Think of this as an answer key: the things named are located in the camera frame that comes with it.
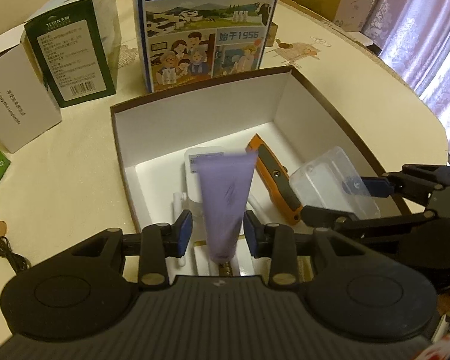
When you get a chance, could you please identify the black cable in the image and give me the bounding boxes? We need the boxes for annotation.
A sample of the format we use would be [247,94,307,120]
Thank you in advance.
[0,234,31,271]

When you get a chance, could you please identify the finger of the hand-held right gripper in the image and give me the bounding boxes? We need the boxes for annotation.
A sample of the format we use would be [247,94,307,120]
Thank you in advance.
[360,164,450,207]
[302,206,439,241]

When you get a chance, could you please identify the clear plastic box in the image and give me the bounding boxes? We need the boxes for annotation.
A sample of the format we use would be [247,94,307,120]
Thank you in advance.
[288,146,381,220]

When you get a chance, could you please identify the pale cardboard box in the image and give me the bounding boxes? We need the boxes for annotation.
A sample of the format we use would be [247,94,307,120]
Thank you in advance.
[334,0,385,32]

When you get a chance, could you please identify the small cardboard box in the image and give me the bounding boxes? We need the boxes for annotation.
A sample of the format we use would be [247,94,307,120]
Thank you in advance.
[262,20,280,49]

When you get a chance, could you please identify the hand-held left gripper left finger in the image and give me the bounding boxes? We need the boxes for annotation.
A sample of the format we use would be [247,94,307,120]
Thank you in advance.
[65,210,193,285]

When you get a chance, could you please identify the green tea box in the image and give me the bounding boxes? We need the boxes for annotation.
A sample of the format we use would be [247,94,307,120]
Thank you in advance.
[24,0,121,109]

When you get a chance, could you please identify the white tube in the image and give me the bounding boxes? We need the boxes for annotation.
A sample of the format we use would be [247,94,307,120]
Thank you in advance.
[247,194,266,216]

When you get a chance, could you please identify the blue milk carton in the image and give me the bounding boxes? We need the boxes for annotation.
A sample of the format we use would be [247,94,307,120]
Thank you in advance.
[130,0,286,94]

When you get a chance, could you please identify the white cardboard box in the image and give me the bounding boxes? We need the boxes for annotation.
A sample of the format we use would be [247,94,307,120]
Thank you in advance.
[0,22,63,154]

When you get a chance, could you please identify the white power adapter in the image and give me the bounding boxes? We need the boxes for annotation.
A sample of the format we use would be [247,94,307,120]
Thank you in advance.
[184,145,226,214]

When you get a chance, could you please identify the red white printed object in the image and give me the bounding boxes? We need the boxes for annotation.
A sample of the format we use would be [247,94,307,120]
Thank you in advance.
[416,330,450,360]

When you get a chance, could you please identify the purple patterned curtain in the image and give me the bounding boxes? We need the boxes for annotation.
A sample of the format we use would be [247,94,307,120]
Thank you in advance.
[360,0,450,151]

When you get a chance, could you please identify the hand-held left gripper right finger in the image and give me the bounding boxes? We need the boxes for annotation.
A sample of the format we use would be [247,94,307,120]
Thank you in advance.
[244,210,364,286]

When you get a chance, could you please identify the orange utility knife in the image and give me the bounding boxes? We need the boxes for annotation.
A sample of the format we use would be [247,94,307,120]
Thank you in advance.
[245,134,304,226]

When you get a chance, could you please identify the purple tube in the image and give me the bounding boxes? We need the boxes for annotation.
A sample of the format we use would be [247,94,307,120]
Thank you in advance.
[193,152,257,276]

